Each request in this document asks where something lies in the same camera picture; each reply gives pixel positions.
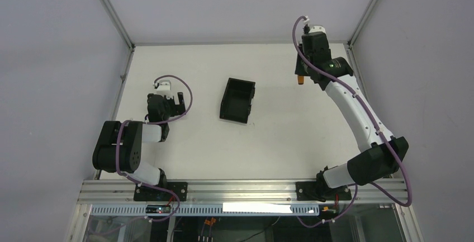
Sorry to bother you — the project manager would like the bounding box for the right aluminium frame post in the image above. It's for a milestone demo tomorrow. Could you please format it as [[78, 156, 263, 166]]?
[[344, 0, 380, 100]]

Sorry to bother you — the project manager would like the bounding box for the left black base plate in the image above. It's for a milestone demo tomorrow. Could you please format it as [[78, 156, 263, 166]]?
[[133, 181, 188, 202]]

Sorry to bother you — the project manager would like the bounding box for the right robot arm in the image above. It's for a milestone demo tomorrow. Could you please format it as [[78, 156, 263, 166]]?
[[295, 31, 409, 202]]

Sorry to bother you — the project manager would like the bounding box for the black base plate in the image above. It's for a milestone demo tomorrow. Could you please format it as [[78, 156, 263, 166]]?
[[295, 181, 352, 202], [133, 181, 188, 202]]

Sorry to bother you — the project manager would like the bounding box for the left aluminium frame post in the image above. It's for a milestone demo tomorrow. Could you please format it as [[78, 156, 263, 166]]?
[[99, 0, 136, 120]]

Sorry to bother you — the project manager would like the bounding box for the black plastic bin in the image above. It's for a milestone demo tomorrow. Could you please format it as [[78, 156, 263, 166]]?
[[219, 78, 255, 124]]

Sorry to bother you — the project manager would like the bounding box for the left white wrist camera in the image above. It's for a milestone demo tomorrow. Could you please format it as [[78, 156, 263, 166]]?
[[154, 80, 174, 99]]

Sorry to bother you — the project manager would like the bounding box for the aluminium front rail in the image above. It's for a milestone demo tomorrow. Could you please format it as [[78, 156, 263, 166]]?
[[78, 178, 408, 205]]

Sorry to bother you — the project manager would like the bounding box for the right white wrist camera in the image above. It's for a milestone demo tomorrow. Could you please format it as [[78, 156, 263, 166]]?
[[303, 16, 326, 34]]

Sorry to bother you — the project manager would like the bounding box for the white slotted cable duct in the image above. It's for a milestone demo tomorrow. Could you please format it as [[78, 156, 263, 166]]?
[[91, 202, 320, 217]]

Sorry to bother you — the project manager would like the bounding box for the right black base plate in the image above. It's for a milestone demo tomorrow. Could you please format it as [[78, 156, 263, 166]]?
[[295, 181, 352, 202]]

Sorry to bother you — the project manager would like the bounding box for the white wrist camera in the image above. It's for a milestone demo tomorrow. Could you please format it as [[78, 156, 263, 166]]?
[[303, 16, 326, 34], [154, 80, 174, 99]]

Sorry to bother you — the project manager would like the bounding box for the orange handle screwdriver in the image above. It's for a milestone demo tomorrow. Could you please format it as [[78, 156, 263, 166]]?
[[297, 75, 305, 85]]

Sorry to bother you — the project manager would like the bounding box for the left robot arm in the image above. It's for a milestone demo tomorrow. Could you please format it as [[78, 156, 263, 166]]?
[[92, 92, 186, 188]]

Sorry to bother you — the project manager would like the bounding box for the aluminium frame post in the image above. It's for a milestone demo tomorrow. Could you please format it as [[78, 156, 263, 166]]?
[[99, 0, 136, 120], [344, 0, 380, 100]]

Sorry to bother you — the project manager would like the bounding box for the small electronics board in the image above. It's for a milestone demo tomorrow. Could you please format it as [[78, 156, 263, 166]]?
[[145, 205, 172, 215]]

